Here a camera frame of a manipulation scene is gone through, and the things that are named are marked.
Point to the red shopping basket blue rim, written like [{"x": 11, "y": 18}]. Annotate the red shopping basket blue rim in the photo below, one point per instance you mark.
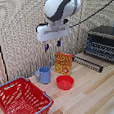
[{"x": 22, "y": 102}]

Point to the orange cracker box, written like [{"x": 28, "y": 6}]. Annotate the orange cracker box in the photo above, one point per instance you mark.
[{"x": 63, "y": 63}]

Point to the red plastic bowl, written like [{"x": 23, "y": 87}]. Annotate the red plastic bowl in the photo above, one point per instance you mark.
[{"x": 65, "y": 82}]

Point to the blue plastic mug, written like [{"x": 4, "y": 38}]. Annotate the blue plastic mug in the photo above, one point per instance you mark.
[{"x": 45, "y": 75}]

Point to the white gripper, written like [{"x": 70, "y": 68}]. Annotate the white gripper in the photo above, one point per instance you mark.
[{"x": 52, "y": 31}]

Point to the beige folding screen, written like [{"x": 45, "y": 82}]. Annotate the beige folding screen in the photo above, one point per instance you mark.
[{"x": 20, "y": 30}]

